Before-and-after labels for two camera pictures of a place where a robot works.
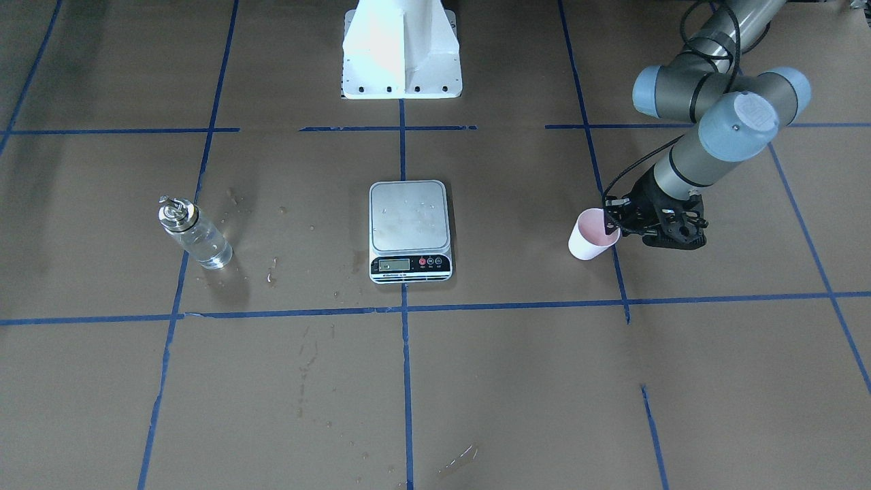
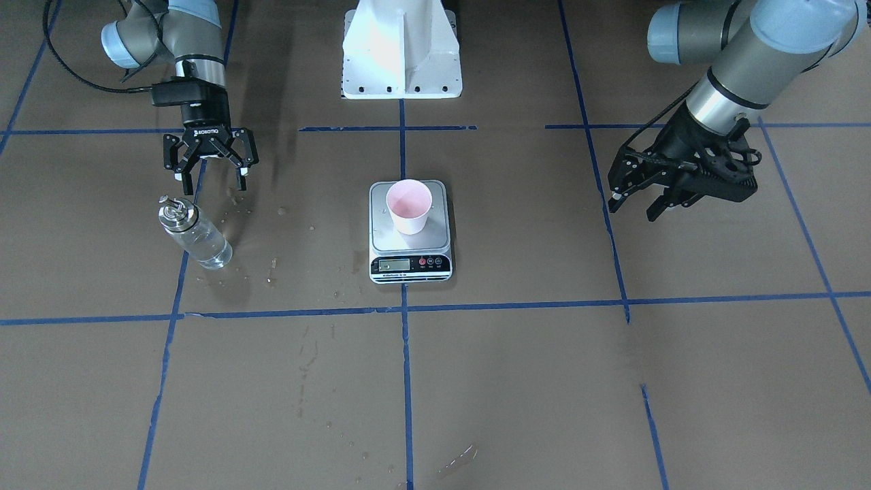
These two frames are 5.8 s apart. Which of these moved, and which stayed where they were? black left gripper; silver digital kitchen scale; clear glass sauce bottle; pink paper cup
Moved: pink paper cup; black left gripper
Stayed: clear glass sauce bottle; silver digital kitchen scale
